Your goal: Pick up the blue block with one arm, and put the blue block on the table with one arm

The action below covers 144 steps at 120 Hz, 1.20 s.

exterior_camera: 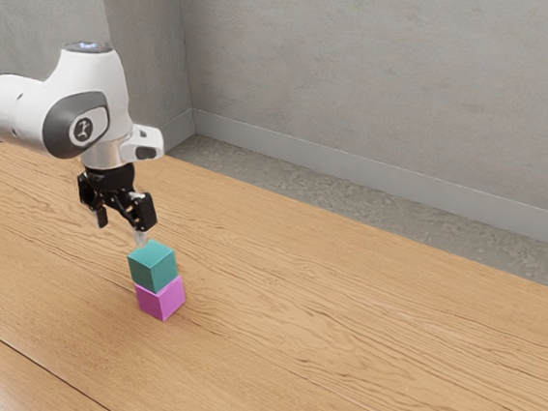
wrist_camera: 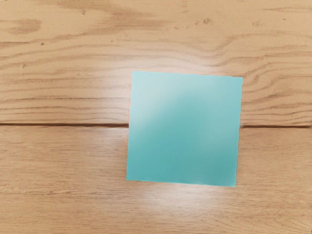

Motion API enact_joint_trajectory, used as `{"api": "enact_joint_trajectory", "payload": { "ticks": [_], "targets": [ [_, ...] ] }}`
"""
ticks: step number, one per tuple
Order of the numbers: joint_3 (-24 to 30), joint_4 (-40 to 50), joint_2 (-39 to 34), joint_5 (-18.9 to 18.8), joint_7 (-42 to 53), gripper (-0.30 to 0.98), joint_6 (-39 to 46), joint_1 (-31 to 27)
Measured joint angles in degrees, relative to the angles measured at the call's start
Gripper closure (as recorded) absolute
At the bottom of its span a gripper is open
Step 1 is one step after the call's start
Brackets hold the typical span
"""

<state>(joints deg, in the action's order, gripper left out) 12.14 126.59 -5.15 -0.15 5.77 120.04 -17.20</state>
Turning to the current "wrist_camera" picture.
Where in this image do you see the teal square block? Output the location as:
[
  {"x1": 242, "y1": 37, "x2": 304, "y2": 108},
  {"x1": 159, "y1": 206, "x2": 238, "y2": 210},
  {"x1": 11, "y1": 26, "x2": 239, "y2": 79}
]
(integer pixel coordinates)
[{"x1": 125, "y1": 71, "x2": 244, "y2": 188}]

